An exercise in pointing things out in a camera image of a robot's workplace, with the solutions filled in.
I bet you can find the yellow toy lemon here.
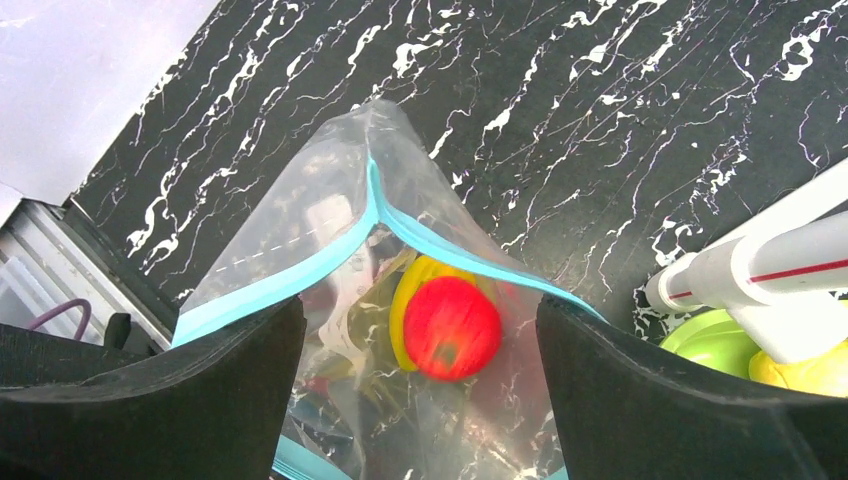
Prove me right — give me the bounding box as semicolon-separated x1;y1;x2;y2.
748;341;847;398

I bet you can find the clear zip top bag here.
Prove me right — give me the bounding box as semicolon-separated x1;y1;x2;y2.
172;100;585;479

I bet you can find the red toy apple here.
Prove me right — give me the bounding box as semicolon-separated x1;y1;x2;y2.
402;276;503;382

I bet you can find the white PVC pipe frame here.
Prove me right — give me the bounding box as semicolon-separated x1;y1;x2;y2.
645;161;847;364

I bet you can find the green plastic basket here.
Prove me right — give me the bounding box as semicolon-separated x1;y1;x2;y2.
660;310;761;380

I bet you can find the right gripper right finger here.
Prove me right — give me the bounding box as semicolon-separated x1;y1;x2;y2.
536;295;847;479

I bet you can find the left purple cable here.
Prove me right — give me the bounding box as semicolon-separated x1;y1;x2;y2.
26;298;94;342

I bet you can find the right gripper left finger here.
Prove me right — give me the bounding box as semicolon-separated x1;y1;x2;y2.
1;298;306;479

